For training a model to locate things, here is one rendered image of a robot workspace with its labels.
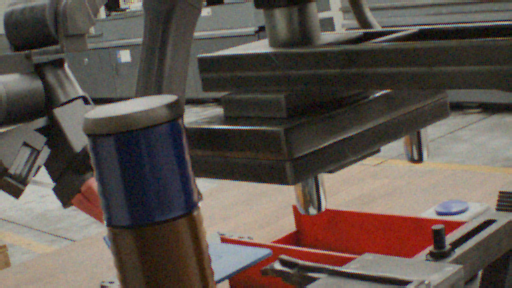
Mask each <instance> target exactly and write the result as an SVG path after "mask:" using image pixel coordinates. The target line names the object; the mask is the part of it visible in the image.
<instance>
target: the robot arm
mask: <svg viewBox="0 0 512 288"><path fill-rule="evenodd" d="M107 1H109V0H12V1H11V2H9V4H8V6H6V8H5V13H4V16H3V29H4V32H5V36H6V38H7V40H8V41H9V43H10V47H9V49H10V53H9V54H1V55H0V129H6V128H10V127H14V126H17V127H15V128H13V129H7V130H5V131H3V132H1V133H0V190H2V191H3V192H5V193H6V194H8V195H10V196H12V197H13V198H15V199H17V200H18V199H20V197H21V195H22V194H23V193H24V191H25V190H26V188H27V186H28V185H29V183H30V181H31V180H32V177H34V178H35V177H36V175H37V174H38V172H39V171H40V169H41V168H42V166H44V167H45V170H46V172H48V176H49V177H50V178H51V180H52V182H53V184H56V185H54V186H53V187H52V191H53V194H55V196H56V198H57V200H59V201H60V203H61V205H62V207H64V209H67V208H71V207H72V206H74V207H75V208H77V209H79V210H81V211H82V212H83V213H85V214H88V215H89V216H90V217H92V218H93V219H96V220H97V221H98V222H100V223H101V224H104V220H103V211H102V209H101V207H100V197H99V194H98V192H97V183H96V181H95V178H94V168H93V166H92V164H91V163H90V161H91V155H90V151H89V150H88V140H87V138H86V135H85V133H84V132H83V118H84V115H85V114H86V113H88V112H90V111H91V110H94V109H95V105H94V104H93V103H92V101H91V99H90V97H89V96H88V93H87V92H86V91H85V88H84V87H83V85H82V84H81V82H80V80H79V78H78V76H77V74H75V70H73V68H72V66H71V64H70V62H69V60H68V59H67V58H59V59H55V60H50V61H46V62H38V63H33V59H35V58H41V57H48V56H56V55H65V54H72V53H78V52H84V51H88V43H87V36H86V34H90V28H91V27H93V26H94V25H95V24H96V22H95V19H94V18H95V17H96V15H97V14H99V13H100V9H101V7H102V6H104V5H105V3H106V2H107ZM203 2H206V0H142V8H143V31H142V41H141V47H140V54H139V59H138V69H137V78H136V85H135V91H134V97H133V99H135V98H140V97H145V96H159V95H176V96H177V97H178V98H179V99H180V100H181V102H182V105H183V106H184V107H185V97H186V90H187V77H188V69H189V61H190V55H191V48H192V42H193V38H194V34H195V28H196V24H197V21H198V19H199V17H200V16H201V11H202V6H203ZM58 45H60V47H56V48H48V49H40V48H47V47H52V46H58ZM37 49H40V50H37ZM19 125H20V126H19ZM104 225H105V224H104ZM221 236H227V237H232V238H243V239H248V240H253V241H254V238H253V236H249V235H244V234H239V233H228V232H217V233H212V234H210V235H208V236H207V237H206V240H207V242H219V243H221V242H220V237H221Z"/></svg>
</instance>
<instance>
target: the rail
mask: <svg viewBox="0 0 512 288"><path fill-rule="evenodd" d="M298 266H299V269H305V270H309V271H318V272H322V273H327V274H336V275H340V276H349V277H354V278H358V279H367V280H372V281H380V282H384V283H393V284H397V285H406V286H407V285H408V284H411V283H412V282H414V280H416V279H415V278H411V277H402V276H397V275H388V274H384V273H374V272H369V271H365V270H364V271H361V270H356V269H351V268H342V267H337V266H332V265H331V266H328V265H323V264H318V263H309V262H304V261H303V262H301V263H298ZM423 280H425V279H423ZM425 285H426V288H429V287H431V283H430V281H428V280H425Z"/></svg>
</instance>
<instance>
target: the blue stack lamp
mask: <svg viewBox="0 0 512 288"><path fill-rule="evenodd" d="M85 135H86V138H87V140H88V150H89V151H90V155H91V161H90V163H91V164H92V166H93V168H94V178H95V181H96V183H97V192H98V194H99V197H100V207H101V209H102V211H103V220H104V221H105V223H108V224H111V225H118V226H127V225H137V224H148V223H152V222H156V221H160V220H166V219H169V218H172V217H174V216H176V217H177V216H179V215H181V214H183V213H185V212H188V211H190V210H192V209H193V208H196V207H197V205H198V204H199V203H200V198H199V197H198V195H197V185H196V181H195V171H194V169H193V167H192V165H191V162H192V156H191V153H190V151H189V145H190V143H189V141H188V139H187V137H186V125H185V123H184V114H183V115H180V116H178V117H176V118H175V119H172V120H168V121H166V122H162V123H160V124H157V125H153V126H147V127H143V128H139V129H135V130H131V131H121V132H115V133H108V134H86V133H85Z"/></svg>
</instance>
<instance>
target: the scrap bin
mask: <svg viewBox="0 0 512 288"><path fill-rule="evenodd" d="M292 210H293V215H294V220H295V229H294V230H292V231H290V232H289V233H285V234H284V235H282V236H280V237H279V238H275V239H273V240H271V241H269V242H259V241H253V240H248V239H243V238H232V237H227V236H221V237H220V242H221V243H225V244H232V245H239V246H245V247H259V248H266V249H270V251H272V252H273V255H272V256H269V257H268V258H266V259H264V260H262V261H260V262H259V263H257V264H255V265H253V266H251V267H249V268H248V269H245V270H244V271H242V272H240V273H238V274H236V275H234V276H233V277H230V278H229V279H228V281H229V285H230V287H234V288H297V287H294V286H292V285H288V284H286V283H284V282H283V281H282V278H280V277H272V276H268V277H262V274H261V273H260V269H262V268H264V267H265V266H267V265H269V264H272V263H274V262H275V261H277V260H279V259H278V256H282V255H286V256H289V257H291V258H294V259H298V260H301V261H304V262H309V263H318V264H323V265H328V266H331V265H332V266H337V267H343V266H344V265H346V264H349V263H350V262H352V261H353V260H354V259H358V258H359V257H361V256H362V255H363V254H369V253H373V254H378V255H383V256H394V257H398V258H409V259H415V258H417V257H418V256H420V255H422V254H423V253H425V252H426V251H427V250H429V249H430V248H431V247H433V238H432V231H431V227H432V226H434V225H439V224H442V225H444V226H445V236H446V239H447V238H448V237H450V236H451V235H454V233H456V232H458V230H461V229H462V228H464V227H465V226H466V225H469V224H470V223H471V222H473V221H465V220H459V219H444V218H437V217H423V216H416V215H401V214H394V213H387V212H384V213H379V212H372V211H365V210H349V209H342V208H335V207H326V209H325V211H323V212H321V213H320V214H318V215H315V216H307V215H305V214H302V213H301V212H300V211H299V209H298V208H297V206H296V203H294V204H292Z"/></svg>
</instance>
